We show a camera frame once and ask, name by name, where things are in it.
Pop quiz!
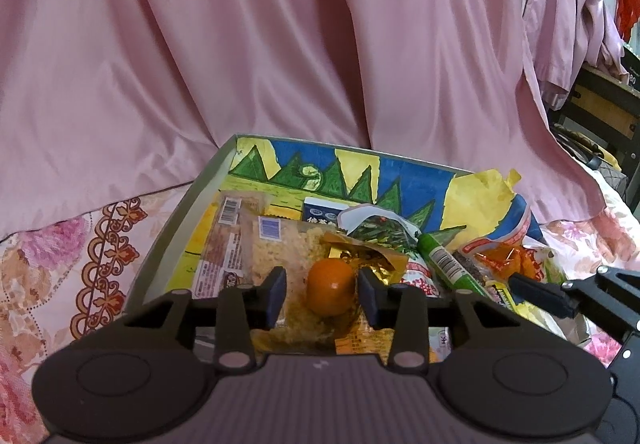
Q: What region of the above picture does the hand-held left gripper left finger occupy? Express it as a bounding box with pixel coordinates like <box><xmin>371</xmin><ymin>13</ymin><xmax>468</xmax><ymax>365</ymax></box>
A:
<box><xmin>125</xmin><ymin>267</ymin><xmax>287</xmax><ymax>370</ymax></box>

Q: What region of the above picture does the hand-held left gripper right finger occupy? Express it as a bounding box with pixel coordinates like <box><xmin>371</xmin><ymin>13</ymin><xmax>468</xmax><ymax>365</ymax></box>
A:
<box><xmin>357</xmin><ymin>269</ymin><xmax>518</xmax><ymax>370</ymax></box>

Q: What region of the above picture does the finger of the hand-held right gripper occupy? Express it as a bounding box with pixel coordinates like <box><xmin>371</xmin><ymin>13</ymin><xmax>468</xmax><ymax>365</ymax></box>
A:
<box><xmin>507</xmin><ymin>266</ymin><xmax>640</xmax><ymax>345</ymax></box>

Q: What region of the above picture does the orange ball snack packet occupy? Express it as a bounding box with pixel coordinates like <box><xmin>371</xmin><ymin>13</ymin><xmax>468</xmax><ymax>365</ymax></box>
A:
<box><xmin>305</xmin><ymin>231</ymin><xmax>411</xmax><ymax>357</ymax></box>

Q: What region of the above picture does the yellow snack packet black label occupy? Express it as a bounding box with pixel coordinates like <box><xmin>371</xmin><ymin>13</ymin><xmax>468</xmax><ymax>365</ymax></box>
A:
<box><xmin>484</xmin><ymin>280</ymin><xmax>518</xmax><ymax>312</ymax></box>

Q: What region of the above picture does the rice crisp clear packet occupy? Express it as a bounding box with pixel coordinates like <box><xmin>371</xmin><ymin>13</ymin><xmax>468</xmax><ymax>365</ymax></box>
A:
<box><xmin>250</xmin><ymin>215</ymin><xmax>361</xmax><ymax>355</ymax></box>

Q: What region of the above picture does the orange red snack bag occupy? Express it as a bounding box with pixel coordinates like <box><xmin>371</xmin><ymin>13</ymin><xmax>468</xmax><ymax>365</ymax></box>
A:
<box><xmin>460</xmin><ymin>196</ymin><xmax>553</xmax><ymax>287</ymax></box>

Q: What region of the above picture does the clear packet of brown sticks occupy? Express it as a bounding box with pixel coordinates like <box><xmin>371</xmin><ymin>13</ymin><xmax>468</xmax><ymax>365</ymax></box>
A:
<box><xmin>192</xmin><ymin>190</ymin><xmax>261</xmax><ymax>301</ymax></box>

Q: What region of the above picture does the white green red snack packet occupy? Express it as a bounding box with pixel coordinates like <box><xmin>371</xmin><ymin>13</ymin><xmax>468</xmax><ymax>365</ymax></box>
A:
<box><xmin>336</xmin><ymin>204</ymin><xmax>468</xmax><ymax>301</ymax></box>

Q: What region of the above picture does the green sausage stick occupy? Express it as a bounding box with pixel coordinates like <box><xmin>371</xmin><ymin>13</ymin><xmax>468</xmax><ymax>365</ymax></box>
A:
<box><xmin>417</xmin><ymin>231</ymin><xmax>490</xmax><ymax>301</ymax></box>

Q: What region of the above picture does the blue and white snack packet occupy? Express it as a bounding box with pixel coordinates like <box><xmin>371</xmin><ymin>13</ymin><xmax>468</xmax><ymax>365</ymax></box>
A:
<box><xmin>302</xmin><ymin>196</ymin><xmax>353</xmax><ymax>226</ymax></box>

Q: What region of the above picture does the grey box with painted lining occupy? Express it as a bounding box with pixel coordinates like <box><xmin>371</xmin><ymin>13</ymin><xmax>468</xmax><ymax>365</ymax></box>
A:
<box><xmin>122</xmin><ymin>134</ymin><xmax>586</xmax><ymax>360</ymax></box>

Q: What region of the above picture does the wooden desk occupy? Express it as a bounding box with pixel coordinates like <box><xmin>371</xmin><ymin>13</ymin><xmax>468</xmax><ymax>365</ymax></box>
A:
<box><xmin>547</xmin><ymin>64</ymin><xmax>640</xmax><ymax>175</ymax></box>

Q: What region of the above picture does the floral pink blanket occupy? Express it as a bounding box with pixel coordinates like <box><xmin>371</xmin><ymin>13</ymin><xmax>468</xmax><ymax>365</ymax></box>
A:
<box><xmin>0</xmin><ymin>184</ymin><xmax>640</xmax><ymax>444</ymax></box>

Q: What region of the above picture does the black box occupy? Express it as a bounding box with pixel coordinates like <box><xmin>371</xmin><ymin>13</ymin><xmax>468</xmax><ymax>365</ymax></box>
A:
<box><xmin>622</xmin><ymin>51</ymin><xmax>640</xmax><ymax>87</ymax></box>

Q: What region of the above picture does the large pink curtain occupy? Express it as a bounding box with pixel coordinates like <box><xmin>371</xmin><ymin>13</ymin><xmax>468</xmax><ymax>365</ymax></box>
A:
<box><xmin>0</xmin><ymin>0</ymin><xmax>608</xmax><ymax>245</ymax></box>

